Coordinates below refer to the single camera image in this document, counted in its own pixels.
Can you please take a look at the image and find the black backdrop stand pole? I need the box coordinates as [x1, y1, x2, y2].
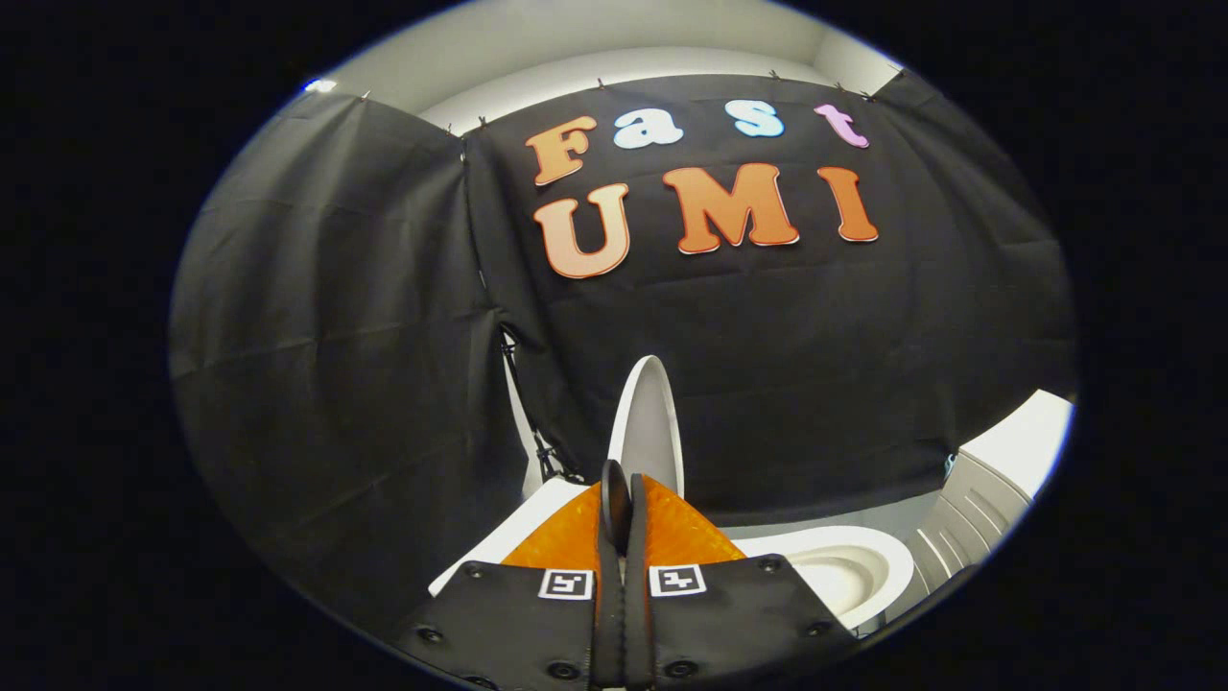
[497, 324, 582, 484]

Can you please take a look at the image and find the white toilet lid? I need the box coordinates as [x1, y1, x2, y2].
[606, 355, 686, 502]

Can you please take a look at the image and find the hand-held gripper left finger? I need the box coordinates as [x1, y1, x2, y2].
[389, 483, 626, 690]

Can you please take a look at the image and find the white toilet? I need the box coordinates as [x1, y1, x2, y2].
[427, 478, 918, 634]

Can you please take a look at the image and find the black backdrop cloth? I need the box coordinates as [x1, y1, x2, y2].
[168, 69, 1080, 634]

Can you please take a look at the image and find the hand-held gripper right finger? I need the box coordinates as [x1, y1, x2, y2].
[625, 474, 861, 689]

